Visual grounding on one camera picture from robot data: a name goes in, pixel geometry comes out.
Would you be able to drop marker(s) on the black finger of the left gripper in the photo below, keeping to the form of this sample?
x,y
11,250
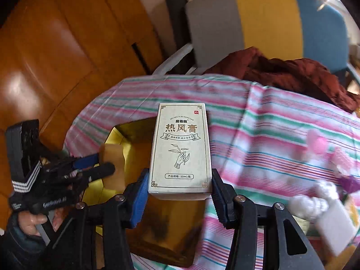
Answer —
x,y
97,172

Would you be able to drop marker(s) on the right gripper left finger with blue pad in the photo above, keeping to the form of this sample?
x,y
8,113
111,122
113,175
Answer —
x,y
136,198

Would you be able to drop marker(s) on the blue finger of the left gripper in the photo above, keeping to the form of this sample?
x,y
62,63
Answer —
x,y
80,163

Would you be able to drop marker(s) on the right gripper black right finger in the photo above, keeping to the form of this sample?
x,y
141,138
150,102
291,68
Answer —
x,y
223,195

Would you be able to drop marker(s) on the beige ointment box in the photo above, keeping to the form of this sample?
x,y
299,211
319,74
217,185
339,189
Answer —
x,y
180,167

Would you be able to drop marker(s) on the clear plastic bag wad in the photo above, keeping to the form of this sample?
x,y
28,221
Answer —
x,y
307,208

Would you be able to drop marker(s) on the pink hair roller end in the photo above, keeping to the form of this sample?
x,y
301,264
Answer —
x,y
316,146

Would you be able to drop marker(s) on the pink hair roller with clip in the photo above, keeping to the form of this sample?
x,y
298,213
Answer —
x,y
342,162

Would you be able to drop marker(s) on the person left hand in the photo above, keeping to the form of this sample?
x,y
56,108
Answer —
x,y
27,221

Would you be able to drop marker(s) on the gold tin box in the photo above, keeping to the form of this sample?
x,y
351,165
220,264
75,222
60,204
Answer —
x,y
170,229

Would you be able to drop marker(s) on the striped pink green tablecloth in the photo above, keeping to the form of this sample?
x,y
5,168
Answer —
x,y
257,133

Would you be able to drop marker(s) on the white foam block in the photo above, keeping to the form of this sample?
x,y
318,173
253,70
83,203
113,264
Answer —
x,y
335,227

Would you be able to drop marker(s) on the orange wooden wardrobe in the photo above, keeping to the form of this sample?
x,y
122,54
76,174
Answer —
x,y
58,55

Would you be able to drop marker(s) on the purple snack packet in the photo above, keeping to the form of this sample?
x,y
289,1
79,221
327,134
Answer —
x,y
349,183

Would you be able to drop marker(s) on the dark red jacket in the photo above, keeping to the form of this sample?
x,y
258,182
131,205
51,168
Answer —
x,y
304,76

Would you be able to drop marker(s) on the grey yellow blue chair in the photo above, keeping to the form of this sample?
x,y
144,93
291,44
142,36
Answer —
x,y
206,31

